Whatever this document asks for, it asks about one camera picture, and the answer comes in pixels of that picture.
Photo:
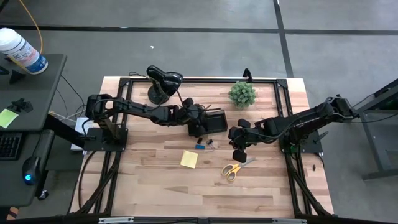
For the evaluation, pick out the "grey camera box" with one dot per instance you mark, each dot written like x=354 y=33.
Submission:
x=202 y=221

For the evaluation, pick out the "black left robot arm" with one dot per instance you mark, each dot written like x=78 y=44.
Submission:
x=136 y=109

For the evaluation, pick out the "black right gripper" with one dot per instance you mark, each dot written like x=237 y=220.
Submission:
x=253 y=135

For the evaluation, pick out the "black plastic clip part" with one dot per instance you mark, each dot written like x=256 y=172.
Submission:
x=20 y=105

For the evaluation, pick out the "black caster wheel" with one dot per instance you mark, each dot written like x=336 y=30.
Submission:
x=43 y=195

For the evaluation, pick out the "black computer mouse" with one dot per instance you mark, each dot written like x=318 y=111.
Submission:
x=31 y=169

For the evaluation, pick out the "black side desk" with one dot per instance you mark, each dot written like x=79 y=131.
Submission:
x=31 y=93

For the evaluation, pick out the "black desk lamp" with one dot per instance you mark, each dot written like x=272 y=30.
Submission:
x=164 y=81

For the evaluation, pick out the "black clamp mount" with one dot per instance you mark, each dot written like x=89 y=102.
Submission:
x=247 y=76

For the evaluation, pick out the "black keyboard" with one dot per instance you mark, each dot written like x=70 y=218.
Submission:
x=9 y=146

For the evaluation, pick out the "large black binder clip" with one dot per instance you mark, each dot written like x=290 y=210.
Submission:
x=210 y=142

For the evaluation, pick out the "black mesh desk organizer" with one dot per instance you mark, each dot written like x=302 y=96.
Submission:
x=217 y=123

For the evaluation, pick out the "yellow sticky note pad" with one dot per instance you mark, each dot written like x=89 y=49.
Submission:
x=189 y=159

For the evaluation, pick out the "white wipes canister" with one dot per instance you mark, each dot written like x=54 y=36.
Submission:
x=21 y=51

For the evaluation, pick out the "green plant in patterned pot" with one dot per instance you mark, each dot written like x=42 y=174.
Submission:
x=242 y=94

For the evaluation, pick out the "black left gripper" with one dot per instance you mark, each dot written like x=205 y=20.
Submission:
x=192 y=116

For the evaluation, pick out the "black aluminium table frame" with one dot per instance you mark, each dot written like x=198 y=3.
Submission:
x=202 y=80

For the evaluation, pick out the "white power box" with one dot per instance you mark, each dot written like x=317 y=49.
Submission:
x=81 y=124

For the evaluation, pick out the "silver metal bracket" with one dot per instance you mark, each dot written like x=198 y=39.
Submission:
x=115 y=220
x=289 y=221

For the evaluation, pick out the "green sticky note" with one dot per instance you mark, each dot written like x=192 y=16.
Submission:
x=7 y=118

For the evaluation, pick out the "blue eraser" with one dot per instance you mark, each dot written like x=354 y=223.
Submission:
x=200 y=147

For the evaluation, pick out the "black equipment stand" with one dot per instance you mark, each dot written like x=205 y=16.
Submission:
x=377 y=146

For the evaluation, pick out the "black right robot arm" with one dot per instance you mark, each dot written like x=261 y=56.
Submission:
x=304 y=124

